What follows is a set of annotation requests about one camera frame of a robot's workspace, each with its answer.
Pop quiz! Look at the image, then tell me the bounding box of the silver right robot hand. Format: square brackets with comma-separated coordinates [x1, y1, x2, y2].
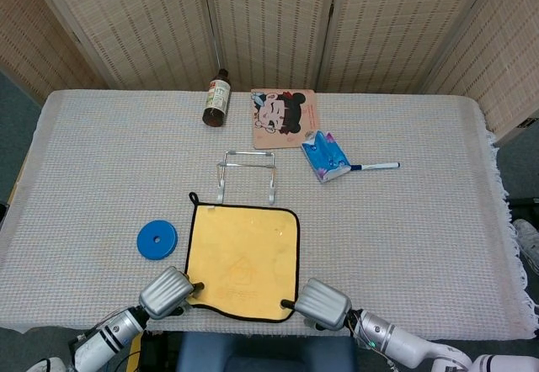
[280, 278, 353, 331]

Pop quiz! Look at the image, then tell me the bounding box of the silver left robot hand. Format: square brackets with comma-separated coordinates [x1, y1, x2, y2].
[138, 266, 206, 321]

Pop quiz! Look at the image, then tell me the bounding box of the yellow black-edged cloth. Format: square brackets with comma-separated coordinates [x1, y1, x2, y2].
[184, 191, 301, 325]

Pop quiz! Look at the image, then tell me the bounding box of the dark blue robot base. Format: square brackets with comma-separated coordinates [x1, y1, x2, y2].
[176, 332, 359, 372]

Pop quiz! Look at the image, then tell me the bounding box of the blue round disc with hole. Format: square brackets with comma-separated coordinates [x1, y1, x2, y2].
[136, 219, 180, 260]

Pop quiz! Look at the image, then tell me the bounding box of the white woven tablecloth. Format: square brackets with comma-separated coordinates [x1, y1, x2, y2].
[0, 88, 532, 343]

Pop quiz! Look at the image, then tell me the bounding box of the white sneaker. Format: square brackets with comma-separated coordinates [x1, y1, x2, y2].
[27, 357, 64, 372]
[511, 219, 539, 274]

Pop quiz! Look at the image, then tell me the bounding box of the blue tissue pack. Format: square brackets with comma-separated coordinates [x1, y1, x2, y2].
[300, 130, 351, 184]

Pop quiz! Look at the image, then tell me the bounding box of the blue and white marker pen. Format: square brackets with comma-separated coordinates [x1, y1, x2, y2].
[348, 162, 401, 173]

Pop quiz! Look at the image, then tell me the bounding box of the pink cartoon mouse pad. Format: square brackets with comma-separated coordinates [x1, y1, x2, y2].
[250, 88, 319, 150]

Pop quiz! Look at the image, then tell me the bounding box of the dark glass bottle with label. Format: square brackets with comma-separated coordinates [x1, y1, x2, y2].
[201, 67, 232, 128]

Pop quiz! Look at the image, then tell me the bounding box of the woven folding screen panel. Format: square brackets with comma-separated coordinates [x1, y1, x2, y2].
[24, 0, 220, 92]
[318, 0, 502, 94]
[201, 0, 338, 93]
[420, 0, 539, 146]
[0, 0, 106, 104]

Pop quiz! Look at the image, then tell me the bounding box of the metal wire rack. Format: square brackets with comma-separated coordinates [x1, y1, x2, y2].
[216, 149, 278, 204]

